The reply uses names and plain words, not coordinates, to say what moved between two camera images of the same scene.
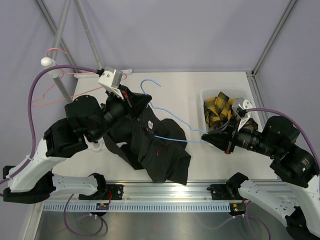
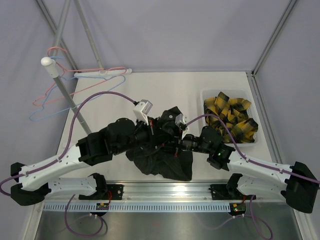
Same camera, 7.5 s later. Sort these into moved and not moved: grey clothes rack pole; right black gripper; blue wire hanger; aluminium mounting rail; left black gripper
Moved: blue wire hanger; left black gripper; right black gripper
Not moved: grey clothes rack pole; aluminium mounting rail
